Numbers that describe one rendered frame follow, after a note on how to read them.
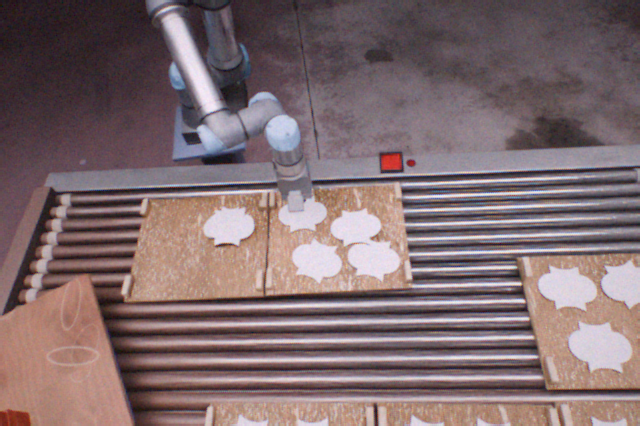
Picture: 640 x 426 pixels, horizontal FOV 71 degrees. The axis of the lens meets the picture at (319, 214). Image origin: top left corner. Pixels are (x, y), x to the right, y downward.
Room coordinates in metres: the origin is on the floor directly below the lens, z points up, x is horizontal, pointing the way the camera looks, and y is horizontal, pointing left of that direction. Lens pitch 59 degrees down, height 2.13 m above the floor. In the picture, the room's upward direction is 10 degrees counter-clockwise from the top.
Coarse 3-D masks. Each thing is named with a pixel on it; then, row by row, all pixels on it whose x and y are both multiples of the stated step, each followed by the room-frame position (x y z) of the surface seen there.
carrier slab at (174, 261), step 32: (160, 224) 0.80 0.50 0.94; (192, 224) 0.77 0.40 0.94; (256, 224) 0.73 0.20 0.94; (160, 256) 0.68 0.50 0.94; (192, 256) 0.66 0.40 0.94; (224, 256) 0.64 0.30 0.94; (256, 256) 0.62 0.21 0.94; (160, 288) 0.57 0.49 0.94; (192, 288) 0.56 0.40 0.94; (224, 288) 0.54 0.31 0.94
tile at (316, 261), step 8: (296, 248) 0.62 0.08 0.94; (304, 248) 0.62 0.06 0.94; (312, 248) 0.61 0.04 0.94; (320, 248) 0.61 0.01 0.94; (328, 248) 0.60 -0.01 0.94; (336, 248) 0.60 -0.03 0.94; (296, 256) 0.59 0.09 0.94; (304, 256) 0.59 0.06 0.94; (312, 256) 0.59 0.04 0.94; (320, 256) 0.58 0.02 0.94; (328, 256) 0.58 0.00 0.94; (336, 256) 0.57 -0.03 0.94; (296, 264) 0.57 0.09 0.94; (304, 264) 0.56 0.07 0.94; (312, 264) 0.56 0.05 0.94; (320, 264) 0.56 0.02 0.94; (328, 264) 0.55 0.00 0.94; (336, 264) 0.55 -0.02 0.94; (304, 272) 0.54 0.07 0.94; (312, 272) 0.54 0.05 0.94; (320, 272) 0.53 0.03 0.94; (328, 272) 0.53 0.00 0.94; (336, 272) 0.52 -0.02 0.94; (320, 280) 0.51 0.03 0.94
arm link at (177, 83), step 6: (174, 66) 1.25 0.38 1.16; (168, 72) 1.24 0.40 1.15; (174, 72) 1.22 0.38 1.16; (174, 78) 1.20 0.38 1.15; (180, 78) 1.19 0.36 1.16; (174, 84) 1.20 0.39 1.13; (180, 84) 1.19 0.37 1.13; (180, 90) 1.19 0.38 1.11; (186, 90) 1.18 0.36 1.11; (180, 96) 1.20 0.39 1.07; (186, 96) 1.19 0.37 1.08; (186, 102) 1.19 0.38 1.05; (192, 102) 1.18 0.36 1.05
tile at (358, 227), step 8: (344, 216) 0.70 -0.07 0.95; (352, 216) 0.69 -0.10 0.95; (360, 216) 0.69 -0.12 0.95; (368, 216) 0.68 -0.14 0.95; (336, 224) 0.68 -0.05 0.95; (344, 224) 0.67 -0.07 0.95; (352, 224) 0.66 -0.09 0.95; (360, 224) 0.66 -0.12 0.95; (368, 224) 0.65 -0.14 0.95; (376, 224) 0.65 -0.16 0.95; (336, 232) 0.65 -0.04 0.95; (344, 232) 0.64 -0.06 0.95; (352, 232) 0.64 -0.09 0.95; (360, 232) 0.63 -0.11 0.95; (368, 232) 0.63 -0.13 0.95; (376, 232) 0.62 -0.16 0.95; (344, 240) 0.62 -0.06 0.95; (352, 240) 0.61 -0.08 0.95; (360, 240) 0.60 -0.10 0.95; (368, 240) 0.60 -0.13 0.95
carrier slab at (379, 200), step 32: (320, 192) 0.81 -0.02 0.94; (352, 192) 0.79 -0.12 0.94; (384, 192) 0.76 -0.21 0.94; (320, 224) 0.69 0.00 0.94; (384, 224) 0.65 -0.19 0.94; (288, 256) 0.60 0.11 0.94; (288, 288) 0.50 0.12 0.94; (320, 288) 0.49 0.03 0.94; (352, 288) 0.47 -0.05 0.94; (384, 288) 0.45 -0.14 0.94
